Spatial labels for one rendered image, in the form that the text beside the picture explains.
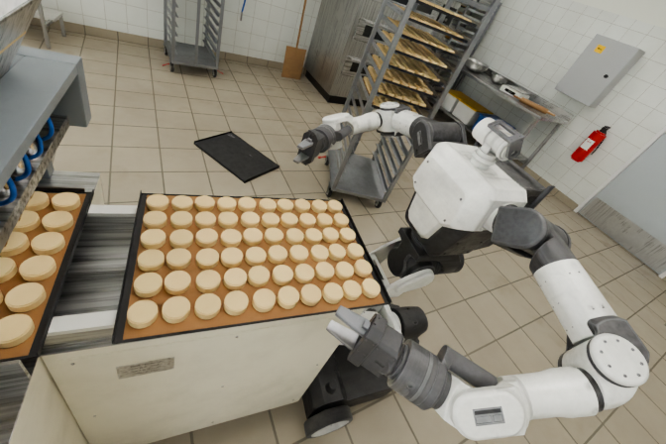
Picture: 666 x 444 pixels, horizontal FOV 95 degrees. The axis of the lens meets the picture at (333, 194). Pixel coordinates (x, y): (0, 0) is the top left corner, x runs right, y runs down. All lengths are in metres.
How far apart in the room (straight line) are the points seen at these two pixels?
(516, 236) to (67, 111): 1.09
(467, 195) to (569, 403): 0.44
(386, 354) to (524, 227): 0.43
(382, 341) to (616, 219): 4.72
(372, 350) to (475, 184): 0.48
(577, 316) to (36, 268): 1.02
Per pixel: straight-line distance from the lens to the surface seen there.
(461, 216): 0.86
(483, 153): 0.90
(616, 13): 5.45
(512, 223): 0.83
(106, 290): 0.85
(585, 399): 0.71
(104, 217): 0.93
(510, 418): 0.64
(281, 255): 0.81
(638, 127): 5.07
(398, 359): 0.61
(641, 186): 5.07
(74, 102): 0.96
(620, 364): 0.73
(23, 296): 0.78
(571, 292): 0.78
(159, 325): 0.72
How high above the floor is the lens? 1.54
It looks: 36 degrees down
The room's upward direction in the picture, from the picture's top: 23 degrees clockwise
